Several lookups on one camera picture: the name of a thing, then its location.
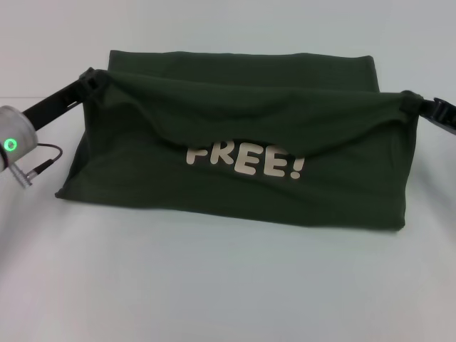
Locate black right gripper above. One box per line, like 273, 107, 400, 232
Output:
400, 90, 456, 137

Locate dark red cable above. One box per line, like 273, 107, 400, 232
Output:
35, 142, 65, 169

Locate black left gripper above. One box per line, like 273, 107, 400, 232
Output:
21, 69, 108, 132

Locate dark green t-shirt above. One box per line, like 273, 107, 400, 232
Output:
54, 49, 425, 233

